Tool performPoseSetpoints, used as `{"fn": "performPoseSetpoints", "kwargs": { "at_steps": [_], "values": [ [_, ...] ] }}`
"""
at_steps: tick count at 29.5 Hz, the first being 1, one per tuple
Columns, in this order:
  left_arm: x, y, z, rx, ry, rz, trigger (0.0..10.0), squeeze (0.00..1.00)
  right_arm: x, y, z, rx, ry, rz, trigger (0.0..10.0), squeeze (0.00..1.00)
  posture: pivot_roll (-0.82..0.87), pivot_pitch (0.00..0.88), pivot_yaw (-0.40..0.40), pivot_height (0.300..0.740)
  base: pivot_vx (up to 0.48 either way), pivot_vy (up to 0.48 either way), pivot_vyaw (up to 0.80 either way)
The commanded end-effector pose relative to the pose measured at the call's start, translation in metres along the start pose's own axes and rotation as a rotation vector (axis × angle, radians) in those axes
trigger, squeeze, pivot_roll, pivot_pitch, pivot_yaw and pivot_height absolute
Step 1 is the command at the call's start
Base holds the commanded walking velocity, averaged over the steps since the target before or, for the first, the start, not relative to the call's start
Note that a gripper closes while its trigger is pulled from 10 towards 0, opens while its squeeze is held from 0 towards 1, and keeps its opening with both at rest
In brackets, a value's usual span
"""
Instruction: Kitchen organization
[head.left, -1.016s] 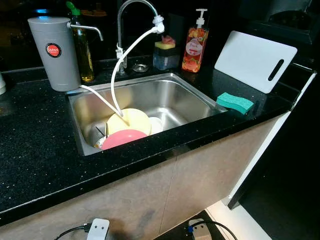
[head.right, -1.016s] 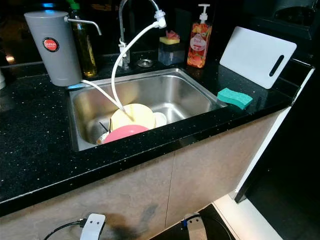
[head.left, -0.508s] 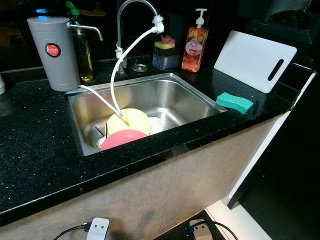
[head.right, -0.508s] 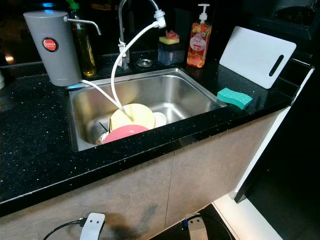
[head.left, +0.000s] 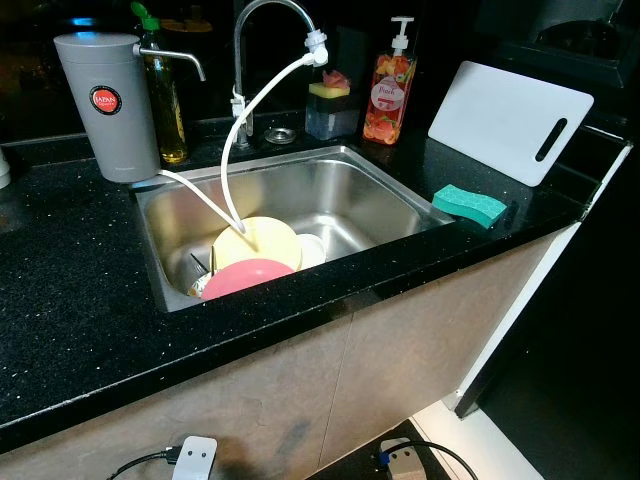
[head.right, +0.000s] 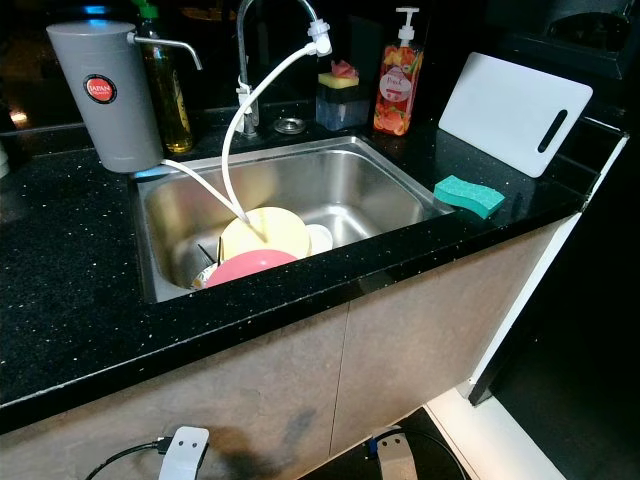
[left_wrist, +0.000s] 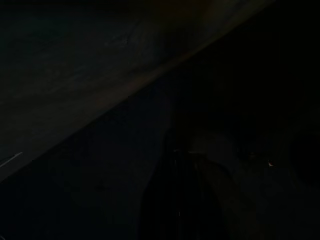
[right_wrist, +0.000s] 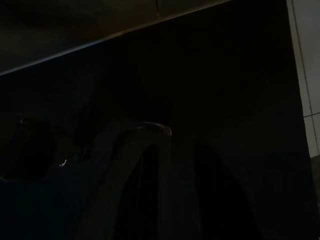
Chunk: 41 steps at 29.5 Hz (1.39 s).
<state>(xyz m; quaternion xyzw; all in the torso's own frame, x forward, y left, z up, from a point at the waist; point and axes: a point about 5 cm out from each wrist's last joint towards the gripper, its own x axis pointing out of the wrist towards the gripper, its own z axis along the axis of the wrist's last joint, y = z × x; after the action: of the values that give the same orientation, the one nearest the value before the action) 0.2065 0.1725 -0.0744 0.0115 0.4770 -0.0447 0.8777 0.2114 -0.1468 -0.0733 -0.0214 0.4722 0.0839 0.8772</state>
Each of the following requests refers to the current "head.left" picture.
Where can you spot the coral pink round plate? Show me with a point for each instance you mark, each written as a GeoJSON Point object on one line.
{"type": "Point", "coordinates": [245, 280]}

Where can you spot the black kitchen appliance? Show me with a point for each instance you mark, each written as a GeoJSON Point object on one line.
{"type": "Point", "coordinates": [570, 40]}

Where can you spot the green sponge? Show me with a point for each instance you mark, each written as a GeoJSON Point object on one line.
{"type": "Point", "coordinates": [470, 205]}

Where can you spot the white cutting board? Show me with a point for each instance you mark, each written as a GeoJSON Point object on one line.
{"type": "Point", "coordinates": [500, 115]}

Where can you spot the narrow tan cabinet door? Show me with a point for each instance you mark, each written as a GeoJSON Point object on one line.
{"type": "Point", "coordinates": [430, 330]}

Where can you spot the peach soap pump bottle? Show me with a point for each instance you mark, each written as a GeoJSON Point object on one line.
{"type": "Point", "coordinates": [388, 100]}

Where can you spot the stainless steel sink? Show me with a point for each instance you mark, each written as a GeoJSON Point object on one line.
{"type": "Point", "coordinates": [340, 195]}

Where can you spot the small white bowl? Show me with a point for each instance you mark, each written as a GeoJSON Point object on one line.
{"type": "Point", "coordinates": [312, 250]}

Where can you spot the clear sponge holder box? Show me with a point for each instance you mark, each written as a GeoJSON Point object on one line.
{"type": "Point", "coordinates": [332, 118]}

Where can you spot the red scrub pad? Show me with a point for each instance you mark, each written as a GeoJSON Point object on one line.
{"type": "Point", "coordinates": [337, 78]}

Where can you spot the yellow sponge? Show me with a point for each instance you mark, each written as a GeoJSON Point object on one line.
{"type": "Point", "coordinates": [328, 90]}

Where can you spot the round steel hole cover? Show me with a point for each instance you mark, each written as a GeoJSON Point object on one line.
{"type": "Point", "coordinates": [280, 135]}

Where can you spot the yellow round plate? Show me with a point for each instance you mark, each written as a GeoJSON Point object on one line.
{"type": "Point", "coordinates": [265, 240]}

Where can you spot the black fork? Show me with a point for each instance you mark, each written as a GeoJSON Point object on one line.
{"type": "Point", "coordinates": [208, 262]}

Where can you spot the chrome gooseneck faucet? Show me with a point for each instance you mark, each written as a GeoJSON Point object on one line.
{"type": "Point", "coordinates": [241, 60]}

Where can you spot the white floral plate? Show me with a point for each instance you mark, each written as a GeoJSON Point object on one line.
{"type": "Point", "coordinates": [200, 288]}

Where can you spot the oil bottle with green cap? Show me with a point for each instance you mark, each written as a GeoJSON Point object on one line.
{"type": "Point", "coordinates": [168, 110]}

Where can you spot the grey water filter canister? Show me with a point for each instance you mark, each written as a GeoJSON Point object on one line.
{"type": "Point", "coordinates": [110, 120]}

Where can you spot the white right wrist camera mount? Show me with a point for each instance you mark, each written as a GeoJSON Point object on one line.
{"type": "Point", "coordinates": [402, 462]}

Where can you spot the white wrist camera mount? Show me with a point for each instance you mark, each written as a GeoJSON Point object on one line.
{"type": "Point", "coordinates": [402, 462]}
{"type": "Point", "coordinates": [195, 458]}

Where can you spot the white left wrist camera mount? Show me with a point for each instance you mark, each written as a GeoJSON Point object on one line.
{"type": "Point", "coordinates": [195, 458]}

